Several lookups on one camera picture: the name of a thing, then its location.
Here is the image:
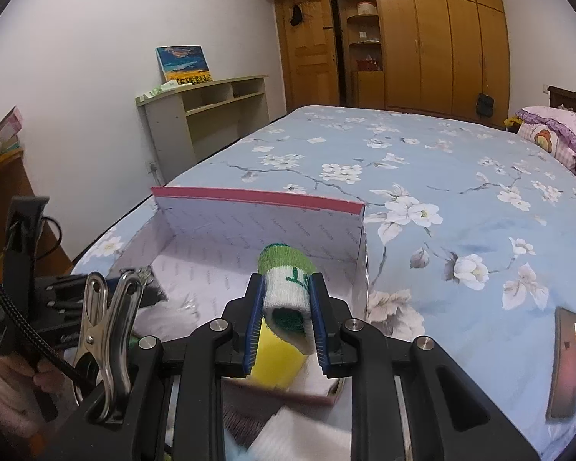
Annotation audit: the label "pink cardboard box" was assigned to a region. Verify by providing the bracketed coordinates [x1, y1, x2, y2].
[118, 186, 371, 461]

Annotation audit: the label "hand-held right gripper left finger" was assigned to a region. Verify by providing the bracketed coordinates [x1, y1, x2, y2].
[41, 273, 270, 461]

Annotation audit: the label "landscape painting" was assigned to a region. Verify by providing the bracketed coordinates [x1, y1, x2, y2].
[156, 45, 214, 83]

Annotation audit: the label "person's left hand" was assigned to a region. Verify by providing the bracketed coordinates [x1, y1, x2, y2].
[31, 358, 72, 393]

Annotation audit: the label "wooden door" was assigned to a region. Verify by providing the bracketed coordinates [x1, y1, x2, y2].
[275, 0, 341, 112]

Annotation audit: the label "bed with blue floral sheet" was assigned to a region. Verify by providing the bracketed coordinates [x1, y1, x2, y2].
[70, 104, 576, 461]

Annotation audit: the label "cartoon print pillow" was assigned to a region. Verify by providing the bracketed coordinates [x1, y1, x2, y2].
[517, 122, 576, 166]

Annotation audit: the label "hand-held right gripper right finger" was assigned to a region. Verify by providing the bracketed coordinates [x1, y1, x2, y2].
[307, 273, 541, 461]

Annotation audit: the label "smartphone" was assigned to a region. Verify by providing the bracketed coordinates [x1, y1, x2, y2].
[546, 306, 576, 421]

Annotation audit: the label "pink ruffled pillow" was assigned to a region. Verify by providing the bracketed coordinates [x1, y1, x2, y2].
[515, 106, 576, 169]

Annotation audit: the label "metal spring clamp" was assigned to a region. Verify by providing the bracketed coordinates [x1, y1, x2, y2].
[72, 271, 145, 423]

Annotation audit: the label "beige shelf unit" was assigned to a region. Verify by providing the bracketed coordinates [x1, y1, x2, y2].
[135, 74, 270, 181]

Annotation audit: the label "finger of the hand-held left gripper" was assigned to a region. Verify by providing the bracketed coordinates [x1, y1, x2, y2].
[38, 273, 170, 320]

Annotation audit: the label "green and white packet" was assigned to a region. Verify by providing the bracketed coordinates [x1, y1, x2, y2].
[141, 81, 193, 99]

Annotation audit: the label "pink paper box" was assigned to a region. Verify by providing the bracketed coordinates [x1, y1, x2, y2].
[0, 106, 25, 142]

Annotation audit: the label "person's left forearm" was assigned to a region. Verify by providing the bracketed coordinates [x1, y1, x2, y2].
[0, 346, 36, 443]

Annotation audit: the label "white and green sock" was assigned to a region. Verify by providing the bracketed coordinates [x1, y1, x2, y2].
[257, 242, 318, 334]

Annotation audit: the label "black braided cable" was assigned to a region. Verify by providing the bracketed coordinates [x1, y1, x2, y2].
[0, 240, 84, 387]

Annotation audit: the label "yellow sock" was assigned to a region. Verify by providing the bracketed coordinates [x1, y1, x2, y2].
[250, 324, 313, 390]

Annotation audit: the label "wooden wardrobe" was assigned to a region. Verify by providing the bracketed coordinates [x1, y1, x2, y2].
[252, 0, 510, 126]

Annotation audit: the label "dark wooden headboard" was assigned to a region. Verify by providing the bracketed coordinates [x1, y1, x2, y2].
[547, 85, 576, 121]

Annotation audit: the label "thin black cable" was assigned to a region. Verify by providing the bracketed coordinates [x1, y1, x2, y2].
[41, 216, 64, 257]

